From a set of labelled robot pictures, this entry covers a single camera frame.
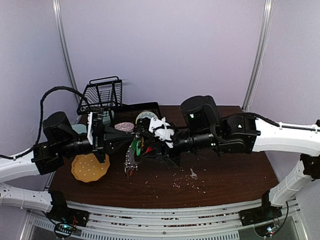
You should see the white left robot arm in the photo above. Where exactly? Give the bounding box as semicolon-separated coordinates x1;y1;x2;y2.
0;111;134;222

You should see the yellow dotted plate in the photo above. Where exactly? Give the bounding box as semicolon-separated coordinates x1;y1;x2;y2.
71;153;110;183

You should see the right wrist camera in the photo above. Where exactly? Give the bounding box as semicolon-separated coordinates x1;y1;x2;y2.
136;117;175;149

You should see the red handled keyring with keys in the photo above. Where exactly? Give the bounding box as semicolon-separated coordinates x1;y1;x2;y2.
124;133;154;179

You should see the left aluminium frame post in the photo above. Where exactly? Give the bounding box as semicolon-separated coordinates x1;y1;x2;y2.
52;0;78;90

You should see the pink patterned bowl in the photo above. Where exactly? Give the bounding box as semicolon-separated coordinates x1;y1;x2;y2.
114;122;135;133

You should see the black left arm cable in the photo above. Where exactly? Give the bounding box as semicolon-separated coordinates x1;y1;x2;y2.
34;86;88;148

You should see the aluminium frame post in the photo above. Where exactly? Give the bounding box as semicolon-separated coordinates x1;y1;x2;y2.
242;0;274;112
52;0;78;90

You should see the green tagged key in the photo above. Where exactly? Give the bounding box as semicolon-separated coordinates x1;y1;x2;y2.
131;139;142;156

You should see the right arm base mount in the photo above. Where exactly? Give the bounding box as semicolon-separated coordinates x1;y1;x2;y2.
238;190;290;238

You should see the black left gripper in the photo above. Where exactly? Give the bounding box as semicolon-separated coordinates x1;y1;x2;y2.
57;125;134;163

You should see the light blue plate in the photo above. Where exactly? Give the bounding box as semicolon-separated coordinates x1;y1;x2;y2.
71;124;87;134

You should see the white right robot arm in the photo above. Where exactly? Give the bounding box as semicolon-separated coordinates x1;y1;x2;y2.
136;95;320;221

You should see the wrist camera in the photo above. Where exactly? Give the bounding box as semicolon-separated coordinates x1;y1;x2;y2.
87;108;104;146
136;117;175;149

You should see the loose silver key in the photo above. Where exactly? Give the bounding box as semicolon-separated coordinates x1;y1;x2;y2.
190;168;198;180

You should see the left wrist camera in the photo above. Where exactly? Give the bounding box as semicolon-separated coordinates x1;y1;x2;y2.
87;108;104;146

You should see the black wire dish rack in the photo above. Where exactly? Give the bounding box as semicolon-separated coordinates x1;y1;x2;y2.
76;76;162;125

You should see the right aluminium frame post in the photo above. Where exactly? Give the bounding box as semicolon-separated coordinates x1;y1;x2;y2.
242;0;274;112

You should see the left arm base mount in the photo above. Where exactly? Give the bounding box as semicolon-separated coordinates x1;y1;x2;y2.
44;190;90;240

